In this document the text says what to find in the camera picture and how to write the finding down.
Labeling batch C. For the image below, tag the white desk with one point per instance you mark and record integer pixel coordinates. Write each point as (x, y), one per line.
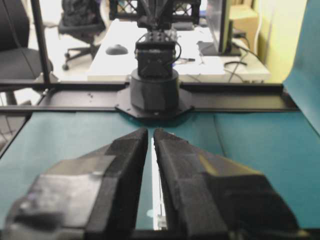
(192, 66)

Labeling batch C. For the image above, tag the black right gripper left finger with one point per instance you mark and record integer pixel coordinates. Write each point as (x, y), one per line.
(91, 197)

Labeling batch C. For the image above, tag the black computer mouse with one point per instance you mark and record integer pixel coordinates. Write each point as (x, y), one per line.
(116, 49)

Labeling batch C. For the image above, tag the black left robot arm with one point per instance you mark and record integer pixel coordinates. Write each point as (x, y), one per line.
(154, 86)

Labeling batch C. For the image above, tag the black metal frame rail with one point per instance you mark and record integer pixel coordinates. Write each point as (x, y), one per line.
(72, 96)

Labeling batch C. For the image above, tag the computer monitor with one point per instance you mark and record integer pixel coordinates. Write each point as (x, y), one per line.
(221, 28)

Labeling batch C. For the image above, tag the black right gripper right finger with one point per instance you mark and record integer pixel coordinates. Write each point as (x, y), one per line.
(207, 194)

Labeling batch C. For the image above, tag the black office chair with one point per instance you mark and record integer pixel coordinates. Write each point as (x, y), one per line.
(82, 20)

